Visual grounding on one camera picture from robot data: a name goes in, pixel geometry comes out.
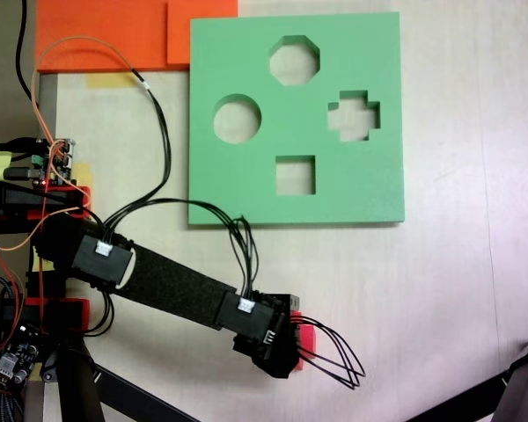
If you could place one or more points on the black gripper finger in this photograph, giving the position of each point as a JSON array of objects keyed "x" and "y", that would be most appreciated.
[{"x": 290, "y": 302}]

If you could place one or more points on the red cross columnar block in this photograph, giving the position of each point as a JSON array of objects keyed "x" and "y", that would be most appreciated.
[{"x": 309, "y": 340}]

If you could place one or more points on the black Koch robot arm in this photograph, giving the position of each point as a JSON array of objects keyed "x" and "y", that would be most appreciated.
[{"x": 171, "y": 281}]

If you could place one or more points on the large flat orange block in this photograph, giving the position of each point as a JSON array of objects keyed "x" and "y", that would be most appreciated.
[{"x": 101, "y": 26}]

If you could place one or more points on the green shape sorting board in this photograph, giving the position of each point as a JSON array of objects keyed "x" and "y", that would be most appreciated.
[{"x": 246, "y": 184}]

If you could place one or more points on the black tripod brace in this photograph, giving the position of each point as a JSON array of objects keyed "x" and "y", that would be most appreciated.
[
  {"x": 132, "y": 395},
  {"x": 466, "y": 402}
]

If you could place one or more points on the red table clamp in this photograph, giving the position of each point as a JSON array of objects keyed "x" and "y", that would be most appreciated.
[
  {"x": 81, "y": 314},
  {"x": 83, "y": 193}
]

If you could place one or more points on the small yellow tape piece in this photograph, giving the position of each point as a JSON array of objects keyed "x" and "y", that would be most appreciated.
[{"x": 85, "y": 176}]

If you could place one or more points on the small black circuit board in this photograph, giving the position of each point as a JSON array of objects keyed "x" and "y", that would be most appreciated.
[{"x": 15, "y": 356}]

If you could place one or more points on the wide yellow tape strip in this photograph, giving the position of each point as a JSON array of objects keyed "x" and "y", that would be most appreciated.
[{"x": 105, "y": 81}]

